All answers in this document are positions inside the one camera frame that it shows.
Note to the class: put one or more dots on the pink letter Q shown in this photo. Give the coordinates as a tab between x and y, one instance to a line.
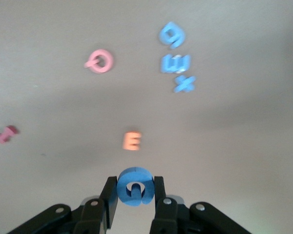
109	61

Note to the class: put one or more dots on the blue letter E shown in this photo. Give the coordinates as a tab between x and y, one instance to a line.
173	69

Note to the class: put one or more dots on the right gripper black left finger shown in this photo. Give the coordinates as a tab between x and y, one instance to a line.
92	217

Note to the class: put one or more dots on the blue letter X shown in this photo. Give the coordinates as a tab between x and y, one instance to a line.
184	84

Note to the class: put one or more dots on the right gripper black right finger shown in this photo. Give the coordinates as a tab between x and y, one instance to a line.
168	217

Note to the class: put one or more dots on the table cover mat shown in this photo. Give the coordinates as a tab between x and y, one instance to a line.
210	146

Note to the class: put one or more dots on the blue capital letter G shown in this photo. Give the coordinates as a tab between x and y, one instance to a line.
123	192

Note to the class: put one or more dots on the blue lowercase letter g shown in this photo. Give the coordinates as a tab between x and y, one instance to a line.
179	40

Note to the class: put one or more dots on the red letter I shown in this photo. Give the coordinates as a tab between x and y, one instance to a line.
6	134

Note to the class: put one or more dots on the orange letter E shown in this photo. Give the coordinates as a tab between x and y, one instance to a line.
130	141

